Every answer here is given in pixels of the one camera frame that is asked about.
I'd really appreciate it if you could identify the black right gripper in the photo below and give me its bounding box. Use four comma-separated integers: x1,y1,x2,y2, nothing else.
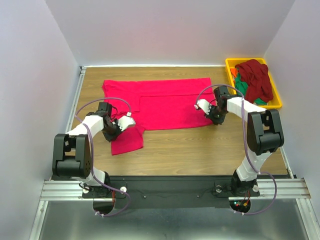
203,104,227,125

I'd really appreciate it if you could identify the pink t shirt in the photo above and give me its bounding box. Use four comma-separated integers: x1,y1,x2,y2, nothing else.
101,77,215,156

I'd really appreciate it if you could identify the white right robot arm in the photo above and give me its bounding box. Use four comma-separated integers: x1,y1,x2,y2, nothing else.
195,84,284,196

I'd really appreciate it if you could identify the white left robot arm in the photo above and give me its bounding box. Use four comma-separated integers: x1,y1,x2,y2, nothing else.
52,102,126,197

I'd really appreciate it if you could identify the green t shirt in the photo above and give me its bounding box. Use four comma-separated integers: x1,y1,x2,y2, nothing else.
234,73,267,106

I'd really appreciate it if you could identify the orange t shirt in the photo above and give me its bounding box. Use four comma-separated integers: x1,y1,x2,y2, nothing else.
230,68,238,77

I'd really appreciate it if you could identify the dark red t shirt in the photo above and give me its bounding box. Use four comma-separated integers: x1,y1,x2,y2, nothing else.
235,59,274,103

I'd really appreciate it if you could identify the yellow plastic bin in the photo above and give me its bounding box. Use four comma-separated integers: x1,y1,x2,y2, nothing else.
225,58,282,109

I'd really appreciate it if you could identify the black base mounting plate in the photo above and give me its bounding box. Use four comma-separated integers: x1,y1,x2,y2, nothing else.
79,175,260,213

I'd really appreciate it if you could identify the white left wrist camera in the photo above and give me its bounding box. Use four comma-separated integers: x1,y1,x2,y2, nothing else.
117,112,136,132

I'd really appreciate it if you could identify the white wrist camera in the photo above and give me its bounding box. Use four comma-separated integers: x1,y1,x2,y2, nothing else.
117,112,136,132
194,99,212,115

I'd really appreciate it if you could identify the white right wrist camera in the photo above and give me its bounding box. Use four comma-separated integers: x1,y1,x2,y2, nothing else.
194,99,212,115

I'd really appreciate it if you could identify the aluminium right side rail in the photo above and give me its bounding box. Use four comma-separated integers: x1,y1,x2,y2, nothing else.
280,147,297,179

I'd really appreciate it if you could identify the aluminium front rail frame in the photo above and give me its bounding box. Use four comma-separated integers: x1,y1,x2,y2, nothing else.
30,176,320,240

